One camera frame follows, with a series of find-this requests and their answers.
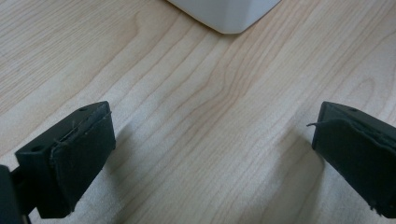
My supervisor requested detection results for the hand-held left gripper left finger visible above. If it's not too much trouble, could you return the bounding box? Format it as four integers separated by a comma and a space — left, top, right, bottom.
14, 100, 117, 219

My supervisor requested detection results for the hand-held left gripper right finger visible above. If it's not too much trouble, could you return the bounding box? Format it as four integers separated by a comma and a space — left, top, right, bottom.
306, 101, 396, 219

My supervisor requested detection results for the white plastic container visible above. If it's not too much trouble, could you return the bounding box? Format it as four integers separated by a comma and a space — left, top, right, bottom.
166, 0, 282, 35

